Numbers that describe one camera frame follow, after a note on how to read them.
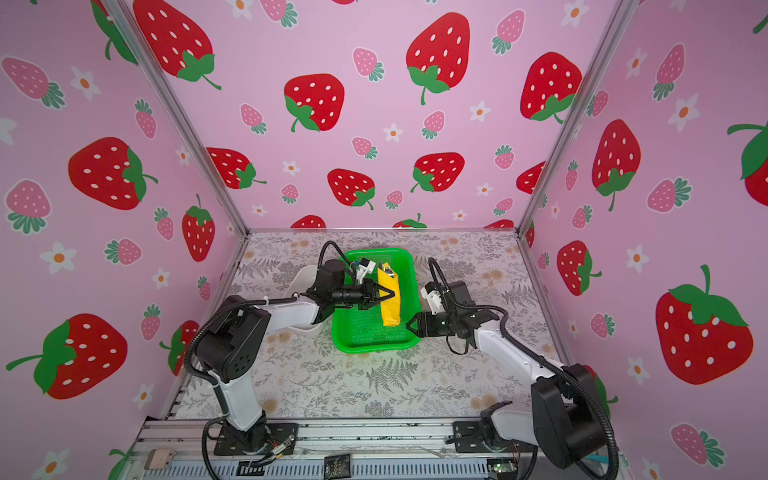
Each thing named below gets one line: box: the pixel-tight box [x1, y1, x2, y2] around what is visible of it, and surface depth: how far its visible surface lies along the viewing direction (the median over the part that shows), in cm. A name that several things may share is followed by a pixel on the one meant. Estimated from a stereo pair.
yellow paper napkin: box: [377, 262, 401, 327], surface depth 86 cm
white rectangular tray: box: [277, 265, 323, 331], surface depth 70 cm
